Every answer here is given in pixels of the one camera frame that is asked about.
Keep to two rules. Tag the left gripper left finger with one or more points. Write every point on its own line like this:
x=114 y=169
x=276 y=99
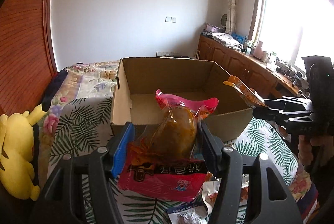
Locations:
x=62 y=198

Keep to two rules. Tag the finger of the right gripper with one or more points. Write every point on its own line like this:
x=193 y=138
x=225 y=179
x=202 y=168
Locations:
x=289 y=103
x=276 y=113

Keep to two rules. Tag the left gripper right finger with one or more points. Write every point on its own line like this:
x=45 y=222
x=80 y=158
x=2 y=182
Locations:
x=269 y=200

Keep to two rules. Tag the orange snack pack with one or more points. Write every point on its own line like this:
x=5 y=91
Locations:
x=249 y=95

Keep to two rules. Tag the pink drumstick snack pack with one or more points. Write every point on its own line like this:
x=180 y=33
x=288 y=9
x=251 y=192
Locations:
x=164 y=162

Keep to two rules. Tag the silver clear snack pack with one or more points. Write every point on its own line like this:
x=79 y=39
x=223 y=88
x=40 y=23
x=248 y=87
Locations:
x=188 y=214

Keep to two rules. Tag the person right hand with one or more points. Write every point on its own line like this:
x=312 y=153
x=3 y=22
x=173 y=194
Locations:
x=306 y=144

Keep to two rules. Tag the wooden sideboard cabinet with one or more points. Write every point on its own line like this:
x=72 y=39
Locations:
x=268 y=84

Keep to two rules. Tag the yellow Pikachu plush toy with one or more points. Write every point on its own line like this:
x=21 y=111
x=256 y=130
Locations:
x=17 y=152

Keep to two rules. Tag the pink bottle on cabinet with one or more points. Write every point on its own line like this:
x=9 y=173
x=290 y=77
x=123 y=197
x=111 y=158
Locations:
x=258 y=51

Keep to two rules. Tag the palm leaf bed sheet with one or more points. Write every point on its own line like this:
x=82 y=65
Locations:
x=82 y=128

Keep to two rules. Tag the brown cardboard box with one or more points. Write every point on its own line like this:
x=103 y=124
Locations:
x=147 y=85

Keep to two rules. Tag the floral quilt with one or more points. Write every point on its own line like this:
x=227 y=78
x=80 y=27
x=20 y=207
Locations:
x=78 y=81

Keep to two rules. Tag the window with wooden frame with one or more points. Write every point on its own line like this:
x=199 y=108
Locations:
x=294 y=29

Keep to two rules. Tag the white wall switch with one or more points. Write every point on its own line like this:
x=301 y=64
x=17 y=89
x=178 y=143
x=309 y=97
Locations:
x=170 y=19

